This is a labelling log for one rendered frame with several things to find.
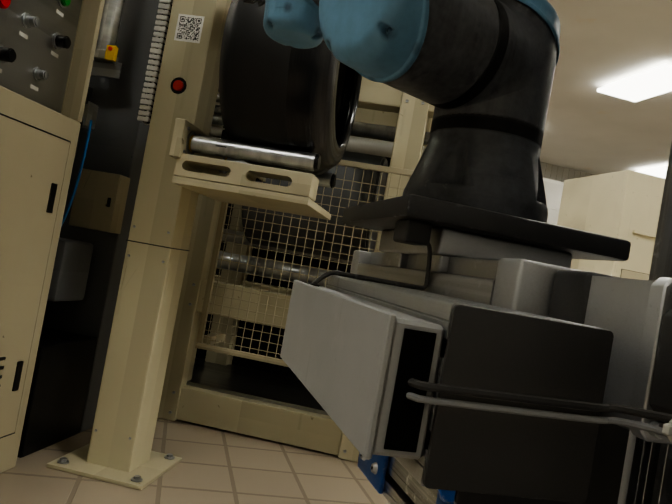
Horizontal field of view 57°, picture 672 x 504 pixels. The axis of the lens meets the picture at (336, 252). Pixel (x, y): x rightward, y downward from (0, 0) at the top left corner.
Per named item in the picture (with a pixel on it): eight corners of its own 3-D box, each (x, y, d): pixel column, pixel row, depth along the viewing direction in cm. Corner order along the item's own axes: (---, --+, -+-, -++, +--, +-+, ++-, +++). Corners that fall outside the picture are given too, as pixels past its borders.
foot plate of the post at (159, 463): (45, 467, 162) (47, 458, 162) (99, 441, 189) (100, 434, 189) (141, 490, 158) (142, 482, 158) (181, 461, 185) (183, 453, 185)
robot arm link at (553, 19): (568, 142, 65) (589, 16, 65) (488, 103, 57) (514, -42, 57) (477, 147, 74) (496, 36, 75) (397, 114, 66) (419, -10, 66)
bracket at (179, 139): (168, 155, 157) (175, 117, 157) (219, 181, 197) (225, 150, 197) (180, 157, 157) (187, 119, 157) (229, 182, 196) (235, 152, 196)
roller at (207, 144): (184, 149, 161) (187, 132, 161) (191, 153, 165) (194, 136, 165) (316, 170, 155) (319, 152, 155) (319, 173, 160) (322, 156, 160)
